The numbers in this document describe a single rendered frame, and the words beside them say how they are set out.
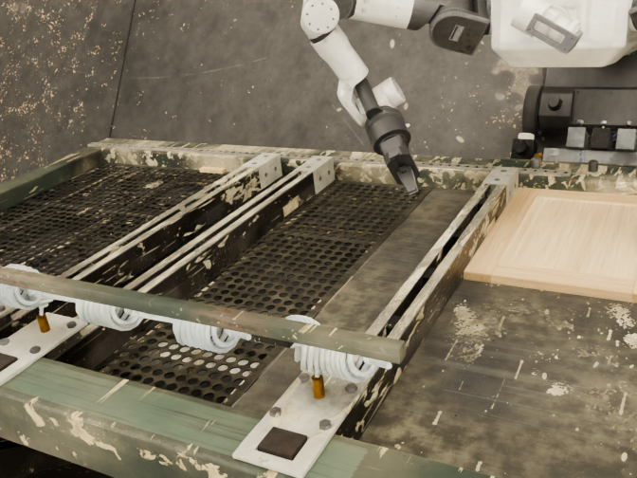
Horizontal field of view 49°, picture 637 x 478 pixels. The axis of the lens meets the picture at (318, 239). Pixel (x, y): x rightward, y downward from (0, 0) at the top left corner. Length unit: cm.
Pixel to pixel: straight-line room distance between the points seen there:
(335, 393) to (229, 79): 263
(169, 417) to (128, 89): 298
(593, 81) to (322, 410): 195
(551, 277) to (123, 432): 85
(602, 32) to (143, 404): 106
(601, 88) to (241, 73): 165
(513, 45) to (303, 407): 88
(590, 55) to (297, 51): 200
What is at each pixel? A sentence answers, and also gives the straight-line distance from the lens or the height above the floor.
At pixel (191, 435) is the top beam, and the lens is 96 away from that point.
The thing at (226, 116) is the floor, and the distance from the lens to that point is 341.
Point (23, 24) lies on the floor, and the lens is 458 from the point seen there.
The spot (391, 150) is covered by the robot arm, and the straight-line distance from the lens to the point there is 149.
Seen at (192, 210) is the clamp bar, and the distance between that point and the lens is 178.
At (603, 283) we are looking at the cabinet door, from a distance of 142.
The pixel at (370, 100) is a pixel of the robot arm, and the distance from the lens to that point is 157.
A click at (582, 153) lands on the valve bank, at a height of 74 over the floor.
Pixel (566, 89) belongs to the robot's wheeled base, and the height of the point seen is 19.
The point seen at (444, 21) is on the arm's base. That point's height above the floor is 137.
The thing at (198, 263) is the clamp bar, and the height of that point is 148.
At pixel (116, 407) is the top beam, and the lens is 105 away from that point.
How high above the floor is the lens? 270
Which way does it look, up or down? 63 degrees down
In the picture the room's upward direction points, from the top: 77 degrees counter-clockwise
